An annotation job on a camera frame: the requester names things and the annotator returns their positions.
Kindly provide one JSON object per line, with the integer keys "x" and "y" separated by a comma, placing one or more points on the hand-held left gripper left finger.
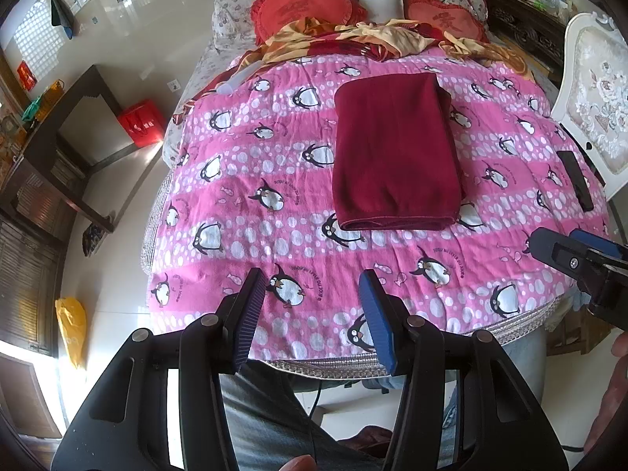
{"x": 250, "y": 314}

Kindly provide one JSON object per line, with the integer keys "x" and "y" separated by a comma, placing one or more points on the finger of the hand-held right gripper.
{"x": 571, "y": 260}
{"x": 598, "y": 243}

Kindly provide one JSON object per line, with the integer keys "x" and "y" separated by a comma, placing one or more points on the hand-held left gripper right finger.
{"x": 378, "y": 319}

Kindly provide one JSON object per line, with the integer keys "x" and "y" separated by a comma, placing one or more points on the maroon sweater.
{"x": 392, "y": 157}

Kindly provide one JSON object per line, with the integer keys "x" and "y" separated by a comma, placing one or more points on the person's right hand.
{"x": 615, "y": 402}

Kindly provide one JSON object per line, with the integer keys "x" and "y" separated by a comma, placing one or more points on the person's left hand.
{"x": 301, "y": 464}

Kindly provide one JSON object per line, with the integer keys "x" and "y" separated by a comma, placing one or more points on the black remote control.
{"x": 574, "y": 176}

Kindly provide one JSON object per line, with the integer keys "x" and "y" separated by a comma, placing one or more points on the person's blue jeans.
{"x": 265, "y": 412}

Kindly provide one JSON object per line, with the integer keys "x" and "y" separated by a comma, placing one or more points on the pink penguin print blanket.
{"x": 245, "y": 206}

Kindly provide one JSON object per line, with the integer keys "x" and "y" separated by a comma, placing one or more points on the dark red cloth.
{"x": 365, "y": 441}

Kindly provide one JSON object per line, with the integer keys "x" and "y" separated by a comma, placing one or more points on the white ornate chair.
{"x": 598, "y": 93}

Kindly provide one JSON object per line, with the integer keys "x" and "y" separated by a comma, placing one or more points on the dark patterned bag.
{"x": 91, "y": 239}

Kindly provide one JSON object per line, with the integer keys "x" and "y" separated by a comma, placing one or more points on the yellow plastic bag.
{"x": 71, "y": 328}

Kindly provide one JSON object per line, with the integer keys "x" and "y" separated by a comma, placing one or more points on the red box on floor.
{"x": 141, "y": 125}

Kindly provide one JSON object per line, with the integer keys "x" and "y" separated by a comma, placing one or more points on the brown wooden cabinet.
{"x": 29, "y": 265}

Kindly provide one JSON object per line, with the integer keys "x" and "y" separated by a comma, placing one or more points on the dark carved wooden cabinet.
{"x": 520, "y": 29}

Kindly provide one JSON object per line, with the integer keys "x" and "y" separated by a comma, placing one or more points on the floral bed sheet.
{"x": 196, "y": 88}

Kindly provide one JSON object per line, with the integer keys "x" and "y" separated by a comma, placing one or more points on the red heart-shaped pillow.
{"x": 294, "y": 10}
{"x": 446, "y": 14}

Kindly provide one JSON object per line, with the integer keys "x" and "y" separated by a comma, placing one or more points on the dark wooden table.
{"x": 88, "y": 88}

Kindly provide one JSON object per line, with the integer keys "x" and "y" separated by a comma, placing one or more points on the yellow and red quilt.
{"x": 392, "y": 34}

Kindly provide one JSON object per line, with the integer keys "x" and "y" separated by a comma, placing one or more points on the yellow shopping bag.
{"x": 51, "y": 100}

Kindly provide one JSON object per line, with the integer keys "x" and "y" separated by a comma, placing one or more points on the green plastic bag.
{"x": 32, "y": 110}

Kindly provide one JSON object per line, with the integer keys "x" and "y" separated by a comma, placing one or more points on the small floral pillow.
{"x": 233, "y": 14}

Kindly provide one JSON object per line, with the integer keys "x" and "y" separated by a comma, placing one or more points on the white pillow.
{"x": 378, "y": 2}

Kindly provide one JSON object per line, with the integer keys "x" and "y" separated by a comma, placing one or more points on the dark hanging cloth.
{"x": 61, "y": 12}

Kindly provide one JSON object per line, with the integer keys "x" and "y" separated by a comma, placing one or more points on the red wall sign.
{"x": 26, "y": 74}

